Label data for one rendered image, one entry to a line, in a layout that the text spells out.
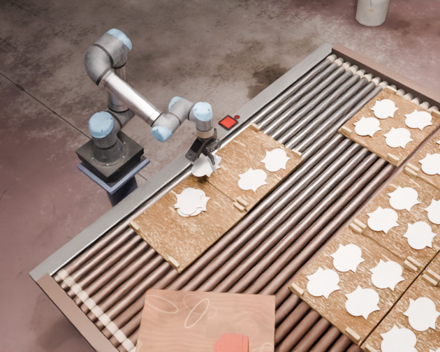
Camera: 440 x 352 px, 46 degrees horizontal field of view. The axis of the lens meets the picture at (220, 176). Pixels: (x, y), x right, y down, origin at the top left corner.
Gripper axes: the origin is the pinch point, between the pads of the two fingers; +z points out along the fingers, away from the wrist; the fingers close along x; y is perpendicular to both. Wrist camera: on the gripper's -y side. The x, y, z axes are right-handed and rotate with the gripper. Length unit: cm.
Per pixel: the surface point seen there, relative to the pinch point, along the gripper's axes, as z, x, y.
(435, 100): 10, -50, 116
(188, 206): 9.7, -5.7, -16.8
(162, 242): 12.5, -9.9, -36.9
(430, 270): 9, -101, 28
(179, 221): 12.3, -7.4, -24.3
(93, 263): 15, 5, -64
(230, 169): 12.0, -2.9, 12.5
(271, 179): 11.8, -21.8, 21.1
